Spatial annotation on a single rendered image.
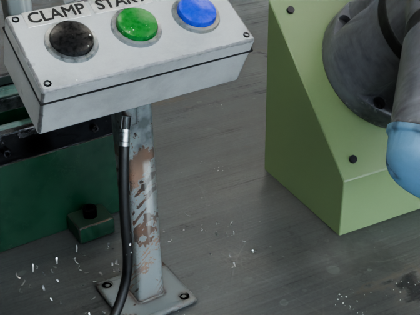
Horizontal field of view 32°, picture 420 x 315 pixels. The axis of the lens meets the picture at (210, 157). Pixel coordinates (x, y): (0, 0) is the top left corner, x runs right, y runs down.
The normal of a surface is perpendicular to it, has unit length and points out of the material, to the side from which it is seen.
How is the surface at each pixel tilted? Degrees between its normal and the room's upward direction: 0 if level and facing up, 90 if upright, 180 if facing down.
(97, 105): 120
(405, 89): 64
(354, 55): 77
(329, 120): 43
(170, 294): 0
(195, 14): 32
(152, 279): 90
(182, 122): 0
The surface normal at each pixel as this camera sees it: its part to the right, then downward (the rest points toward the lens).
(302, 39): 0.29, -0.33
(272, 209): -0.02, -0.87
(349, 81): -0.66, 0.33
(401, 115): -0.91, -0.35
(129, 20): 0.21, -0.54
